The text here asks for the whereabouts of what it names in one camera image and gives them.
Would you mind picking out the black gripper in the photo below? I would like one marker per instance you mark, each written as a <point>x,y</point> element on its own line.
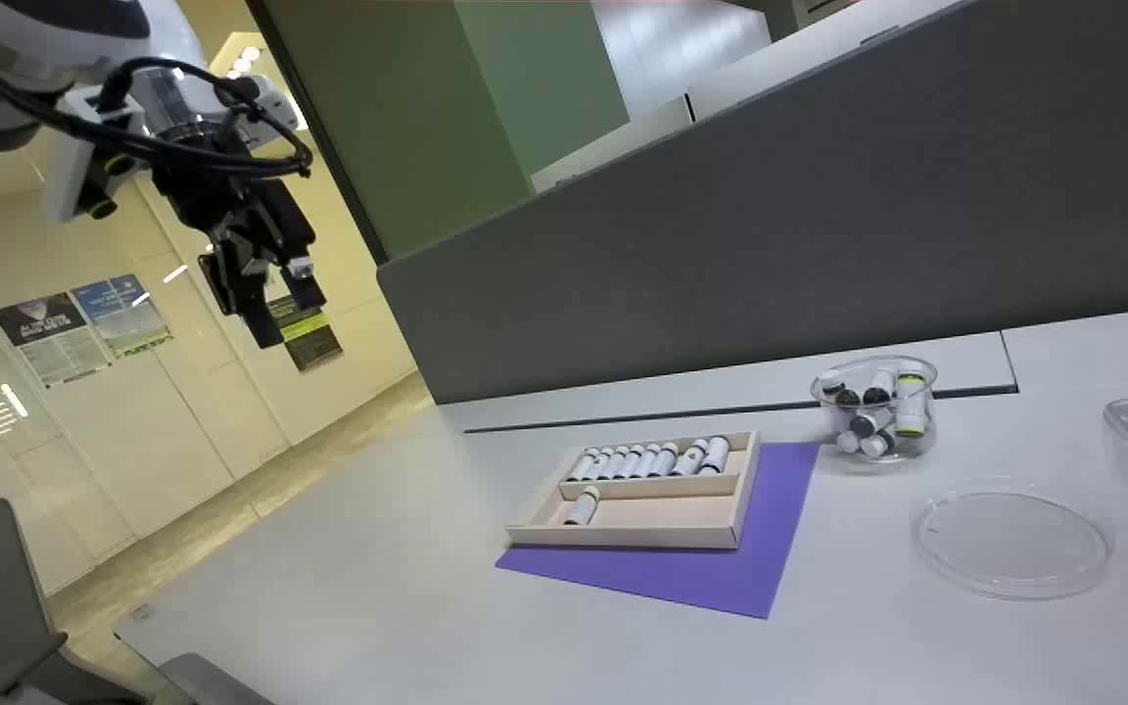
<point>233,198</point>

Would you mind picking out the white battery with black cap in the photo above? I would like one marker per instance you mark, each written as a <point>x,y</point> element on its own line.
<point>831,389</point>
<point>713,453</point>
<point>863,446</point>
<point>653,459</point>
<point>630,459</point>
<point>596,462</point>
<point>863,424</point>
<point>582,467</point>
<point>667,459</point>
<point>582,506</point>
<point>615,462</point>
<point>686,456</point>
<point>873,394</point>

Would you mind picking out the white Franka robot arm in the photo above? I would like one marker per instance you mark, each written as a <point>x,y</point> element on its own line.
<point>15,26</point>

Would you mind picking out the wooden two-segment box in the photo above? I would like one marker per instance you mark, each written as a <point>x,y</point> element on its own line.
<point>646,520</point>

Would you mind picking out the clear round plastic container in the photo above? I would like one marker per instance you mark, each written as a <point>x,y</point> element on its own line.
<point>910,453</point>

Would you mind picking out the gray partition panel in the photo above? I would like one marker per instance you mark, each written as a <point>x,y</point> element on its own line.
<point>783,221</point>

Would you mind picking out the purple paper mat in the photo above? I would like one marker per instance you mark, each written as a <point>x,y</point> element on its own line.
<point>733,573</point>

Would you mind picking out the white and yellow battery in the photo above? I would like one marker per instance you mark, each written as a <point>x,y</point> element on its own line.
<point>910,399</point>

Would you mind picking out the clear round plastic lid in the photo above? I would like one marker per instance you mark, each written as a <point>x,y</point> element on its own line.
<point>1012,546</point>

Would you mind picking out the black and green wall poster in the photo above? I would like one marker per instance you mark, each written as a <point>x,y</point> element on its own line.
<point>316,341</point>

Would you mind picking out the blue and green wall poster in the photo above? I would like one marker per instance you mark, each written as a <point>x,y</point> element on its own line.
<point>128,315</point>

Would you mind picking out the dark wall poster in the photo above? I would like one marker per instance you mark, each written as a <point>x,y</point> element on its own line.
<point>49,335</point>

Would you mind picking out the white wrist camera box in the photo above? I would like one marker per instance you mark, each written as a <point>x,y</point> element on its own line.
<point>74,177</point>

